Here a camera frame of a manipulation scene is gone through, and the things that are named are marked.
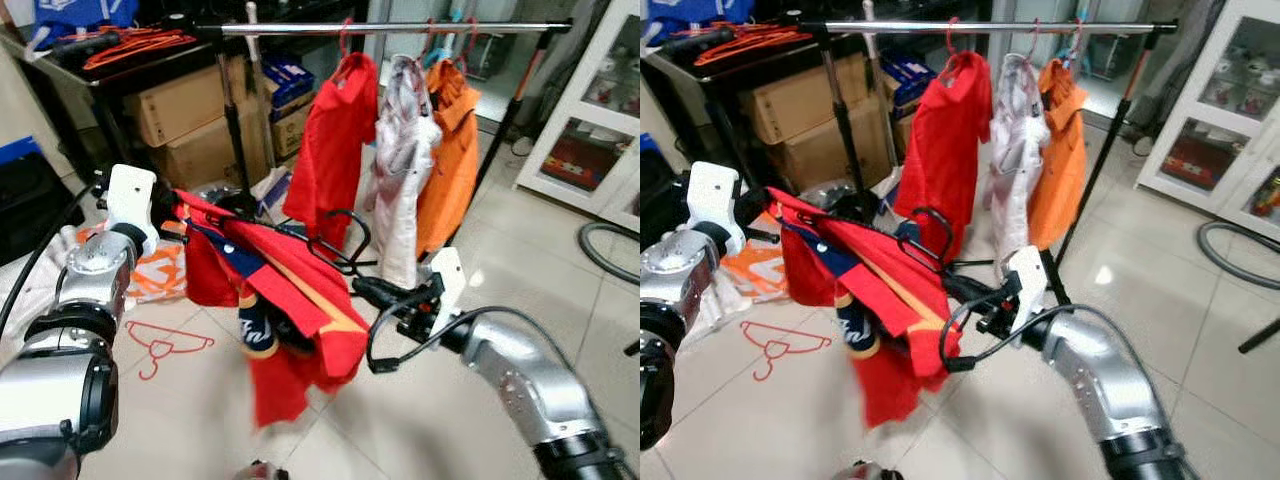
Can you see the blue flat box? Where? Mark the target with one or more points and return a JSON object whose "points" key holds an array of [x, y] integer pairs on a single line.
{"points": [[15, 150]]}

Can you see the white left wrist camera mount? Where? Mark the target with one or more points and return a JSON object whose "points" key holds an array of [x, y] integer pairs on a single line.
{"points": [[712, 195], [130, 195]]}

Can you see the orange hanger bundle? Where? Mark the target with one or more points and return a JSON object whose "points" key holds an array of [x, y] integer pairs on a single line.
{"points": [[750, 40], [140, 42]]}

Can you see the black work table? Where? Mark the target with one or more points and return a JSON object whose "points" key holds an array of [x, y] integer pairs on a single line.
{"points": [[780, 62], [170, 65]]}

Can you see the red blue jersey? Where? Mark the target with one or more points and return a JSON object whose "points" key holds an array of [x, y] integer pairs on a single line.
{"points": [[300, 300], [890, 300]]}

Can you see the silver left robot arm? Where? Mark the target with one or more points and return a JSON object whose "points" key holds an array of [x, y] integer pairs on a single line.
{"points": [[670, 275], [60, 390]]}

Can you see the orange hanging shirt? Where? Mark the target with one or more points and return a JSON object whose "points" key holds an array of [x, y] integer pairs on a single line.
{"points": [[1060, 160], [455, 160]]}

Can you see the plain brown cardboard box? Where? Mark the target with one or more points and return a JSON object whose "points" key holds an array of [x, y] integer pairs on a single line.
{"points": [[180, 105], [800, 100]]}

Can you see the white glass door cabinet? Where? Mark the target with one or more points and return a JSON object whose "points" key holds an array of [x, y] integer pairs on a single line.
{"points": [[600, 100], [1200, 100]]}

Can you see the black foam tube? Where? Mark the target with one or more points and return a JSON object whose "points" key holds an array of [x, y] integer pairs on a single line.
{"points": [[700, 43], [85, 45]]}

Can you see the black clothes hanger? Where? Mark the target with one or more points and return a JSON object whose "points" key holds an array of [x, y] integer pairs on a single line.
{"points": [[925, 210], [338, 212]]}

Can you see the orange white plastic bag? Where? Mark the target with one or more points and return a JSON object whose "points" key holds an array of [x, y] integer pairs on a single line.
{"points": [[160, 280], [760, 275]]}

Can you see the blue fabric bag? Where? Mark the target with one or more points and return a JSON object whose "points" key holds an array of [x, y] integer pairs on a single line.
{"points": [[700, 15], [85, 15]]}

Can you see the white patterned hanging garment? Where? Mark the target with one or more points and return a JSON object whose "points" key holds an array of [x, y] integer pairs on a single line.
{"points": [[405, 170], [1015, 170]]}

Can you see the blue printed box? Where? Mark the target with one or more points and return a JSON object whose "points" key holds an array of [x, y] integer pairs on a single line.
{"points": [[905, 75], [285, 78]]}

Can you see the black clothes rack silver rod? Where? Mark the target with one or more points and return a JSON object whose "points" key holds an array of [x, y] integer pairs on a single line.
{"points": [[400, 27], [1000, 27]]}

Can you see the red hanging shirt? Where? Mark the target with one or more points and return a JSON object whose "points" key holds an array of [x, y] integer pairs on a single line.
{"points": [[330, 140], [940, 140]]}

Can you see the small printed cardboard box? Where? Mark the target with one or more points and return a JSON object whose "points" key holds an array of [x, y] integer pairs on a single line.
{"points": [[905, 135], [290, 130]]}

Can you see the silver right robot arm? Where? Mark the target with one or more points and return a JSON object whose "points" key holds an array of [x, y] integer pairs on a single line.
{"points": [[520, 380], [1090, 380]]}

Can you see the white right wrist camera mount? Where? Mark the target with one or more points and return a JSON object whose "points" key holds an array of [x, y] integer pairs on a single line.
{"points": [[1025, 280], [448, 280]]}

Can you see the black carrying case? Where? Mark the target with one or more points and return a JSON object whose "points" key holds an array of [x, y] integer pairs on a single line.
{"points": [[30, 200], [655, 200]]}

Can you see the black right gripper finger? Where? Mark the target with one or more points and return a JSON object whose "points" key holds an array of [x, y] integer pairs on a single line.
{"points": [[962, 286], [375, 289]]}

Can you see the white table black legs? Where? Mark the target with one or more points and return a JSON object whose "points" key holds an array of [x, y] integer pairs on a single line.
{"points": [[1260, 335]]}

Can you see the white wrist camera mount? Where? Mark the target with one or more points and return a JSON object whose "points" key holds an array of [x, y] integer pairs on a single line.
{"points": [[130, 195], [712, 195], [448, 280], [1025, 280]]}

